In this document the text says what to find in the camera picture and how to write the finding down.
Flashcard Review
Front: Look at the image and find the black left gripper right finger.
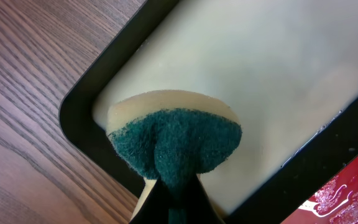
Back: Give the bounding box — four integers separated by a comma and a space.
186, 175, 224, 224

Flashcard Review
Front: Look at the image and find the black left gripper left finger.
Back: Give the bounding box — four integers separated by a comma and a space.
129, 179, 170, 224

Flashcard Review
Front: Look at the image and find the green and yellow sponge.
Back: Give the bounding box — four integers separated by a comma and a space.
106, 90, 242, 223

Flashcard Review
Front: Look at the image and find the red plastic tray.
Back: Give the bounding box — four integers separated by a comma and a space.
283, 156, 358, 224

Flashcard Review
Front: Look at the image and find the black tray with soapy water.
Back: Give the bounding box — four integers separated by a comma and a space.
60, 0, 358, 223

